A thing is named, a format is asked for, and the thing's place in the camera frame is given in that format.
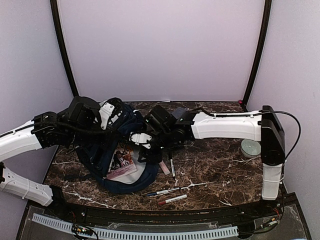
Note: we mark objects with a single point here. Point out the grey slotted cable duct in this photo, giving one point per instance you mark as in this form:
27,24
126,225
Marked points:
119,231

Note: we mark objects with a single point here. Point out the navy blue student backpack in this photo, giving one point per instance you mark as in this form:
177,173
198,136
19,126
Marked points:
96,157

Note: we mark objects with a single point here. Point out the navy blue notebook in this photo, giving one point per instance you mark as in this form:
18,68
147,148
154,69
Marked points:
178,112

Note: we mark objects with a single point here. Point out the blue capped white marker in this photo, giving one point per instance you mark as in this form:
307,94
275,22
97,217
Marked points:
162,192

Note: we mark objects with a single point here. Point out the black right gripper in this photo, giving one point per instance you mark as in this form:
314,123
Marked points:
151,157

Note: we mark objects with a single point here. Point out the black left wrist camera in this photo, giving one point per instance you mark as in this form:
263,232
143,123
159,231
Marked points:
83,112

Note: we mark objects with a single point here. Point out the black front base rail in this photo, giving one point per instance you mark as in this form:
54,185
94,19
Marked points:
237,214

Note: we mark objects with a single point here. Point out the pink Shakespeare paperback book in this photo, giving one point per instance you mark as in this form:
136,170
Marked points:
122,163

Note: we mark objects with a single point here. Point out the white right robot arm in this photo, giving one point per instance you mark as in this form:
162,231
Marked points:
168,129

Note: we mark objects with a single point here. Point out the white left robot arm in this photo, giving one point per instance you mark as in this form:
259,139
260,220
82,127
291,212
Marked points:
44,131

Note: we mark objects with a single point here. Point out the black capped white marker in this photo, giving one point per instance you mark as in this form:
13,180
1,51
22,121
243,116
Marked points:
173,171

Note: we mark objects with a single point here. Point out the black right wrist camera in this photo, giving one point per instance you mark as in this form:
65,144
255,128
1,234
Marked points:
158,118

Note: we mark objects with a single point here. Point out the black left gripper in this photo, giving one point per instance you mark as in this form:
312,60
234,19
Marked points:
111,136

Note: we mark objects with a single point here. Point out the green bowl right side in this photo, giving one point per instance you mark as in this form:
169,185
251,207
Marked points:
250,148

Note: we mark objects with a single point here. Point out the red capped white marker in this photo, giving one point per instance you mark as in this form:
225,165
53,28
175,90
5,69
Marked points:
174,199

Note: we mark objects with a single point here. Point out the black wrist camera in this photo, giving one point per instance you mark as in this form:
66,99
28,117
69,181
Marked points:
83,112
158,118

